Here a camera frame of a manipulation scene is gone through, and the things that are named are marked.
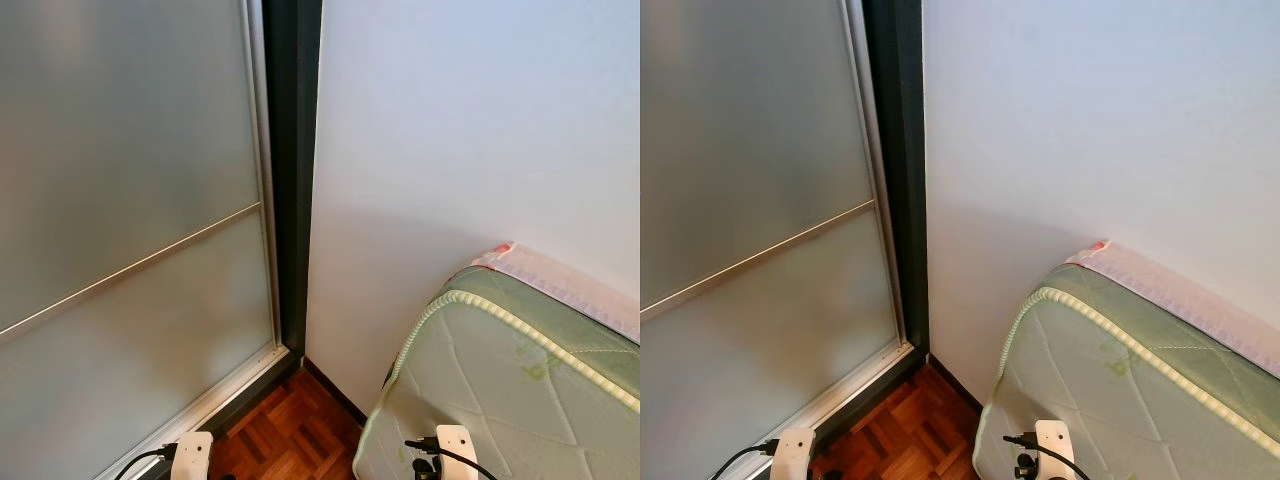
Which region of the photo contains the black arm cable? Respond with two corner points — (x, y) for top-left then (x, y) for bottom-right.
(405, 438), (501, 480)
(113, 447), (179, 480)
(712, 440), (783, 480)
(1003, 433), (1093, 480)

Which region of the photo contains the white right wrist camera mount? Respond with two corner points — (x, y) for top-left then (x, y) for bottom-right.
(436, 425), (479, 480)
(1035, 420), (1076, 480)

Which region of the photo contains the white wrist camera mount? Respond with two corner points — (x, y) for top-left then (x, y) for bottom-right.
(1035, 420), (1076, 480)
(436, 425), (479, 480)
(170, 432), (214, 480)
(778, 428), (817, 480)

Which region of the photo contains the frosted glass sliding door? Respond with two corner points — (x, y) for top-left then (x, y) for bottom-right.
(0, 0), (291, 480)
(640, 0), (916, 480)

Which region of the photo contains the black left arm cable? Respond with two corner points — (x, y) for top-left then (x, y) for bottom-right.
(113, 447), (179, 480)
(712, 440), (783, 480)

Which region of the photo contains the dark wardrobe door frame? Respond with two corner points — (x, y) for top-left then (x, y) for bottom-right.
(205, 0), (324, 441)
(815, 0), (931, 446)

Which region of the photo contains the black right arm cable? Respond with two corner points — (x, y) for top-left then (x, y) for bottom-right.
(405, 438), (501, 480)
(1003, 433), (1093, 480)

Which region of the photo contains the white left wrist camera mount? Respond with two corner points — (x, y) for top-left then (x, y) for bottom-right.
(170, 432), (214, 480)
(778, 428), (817, 480)

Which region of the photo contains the dark wooden skirting board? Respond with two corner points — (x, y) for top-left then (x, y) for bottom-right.
(928, 355), (986, 411)
(302, 355), (369, 426)

